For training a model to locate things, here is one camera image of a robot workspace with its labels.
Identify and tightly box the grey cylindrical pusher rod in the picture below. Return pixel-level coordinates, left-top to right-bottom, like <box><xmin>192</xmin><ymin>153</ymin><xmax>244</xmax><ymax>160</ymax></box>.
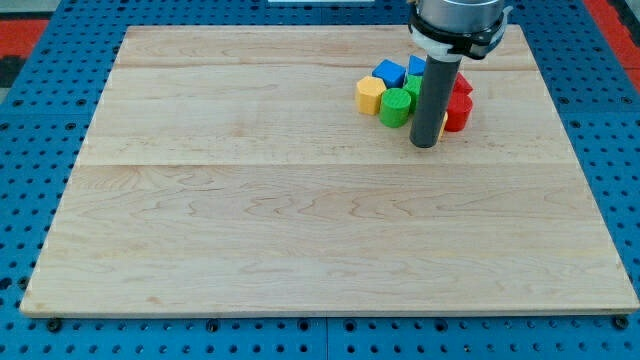
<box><xmin>409</xmin><ymin>56</ymin><xmax>461</xmax><ymax>148</ymax></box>

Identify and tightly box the red cylinder block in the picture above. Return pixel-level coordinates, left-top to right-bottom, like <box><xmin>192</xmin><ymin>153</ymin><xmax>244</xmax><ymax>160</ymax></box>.
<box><xmin>445</xmin><ymin>92</ymin><xmax>474</xmax><ymax>132</ymax></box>

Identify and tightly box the green block behind cylinder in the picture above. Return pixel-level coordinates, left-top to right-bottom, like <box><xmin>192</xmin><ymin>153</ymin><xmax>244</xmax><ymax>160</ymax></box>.
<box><xmin>403</xmin><ymin>74</ymin><xmax>423</xmax><ymax>114</ymax></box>

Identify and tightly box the red block at back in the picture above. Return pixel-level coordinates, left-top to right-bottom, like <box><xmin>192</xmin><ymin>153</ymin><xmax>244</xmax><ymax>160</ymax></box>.
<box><xmin>453</xmin><ymin>72</ymin><xmax>474</xmax><ymax>95</ymax></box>

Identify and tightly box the blue block behind rod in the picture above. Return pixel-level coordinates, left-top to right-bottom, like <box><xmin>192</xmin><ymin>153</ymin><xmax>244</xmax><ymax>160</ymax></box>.
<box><xmin>407</xmin><ymin>55</ymin><xmax>426</xmax><ymax>76</ymax></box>

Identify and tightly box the yellow hexagonal block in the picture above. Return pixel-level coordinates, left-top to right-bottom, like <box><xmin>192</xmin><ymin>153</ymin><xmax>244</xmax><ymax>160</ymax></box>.
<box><xmin>355</xmin><ymin>76</ymin><xmax>387</xmax><ymax>115</ymax></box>

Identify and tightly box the blue cube block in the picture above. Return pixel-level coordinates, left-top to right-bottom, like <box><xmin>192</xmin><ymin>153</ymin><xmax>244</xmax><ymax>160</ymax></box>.
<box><xmin>371</xmin><ymin>59</ymin><xmax>406</xmax><ymax>88</ymax></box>

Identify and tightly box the wooden board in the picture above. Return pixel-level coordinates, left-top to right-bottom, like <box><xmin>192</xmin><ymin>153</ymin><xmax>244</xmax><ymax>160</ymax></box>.
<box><xmin>20</xmin><ymin>25</ymin><xmax>639</xmax><ymax>318</ymax></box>

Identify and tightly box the yellow block behind rod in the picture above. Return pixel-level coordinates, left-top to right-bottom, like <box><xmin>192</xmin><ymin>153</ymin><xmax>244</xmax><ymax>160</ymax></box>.
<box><xmin>438</xmin><ymin>111</ymin><xmax>448</xmax><ymax>141</ymax></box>

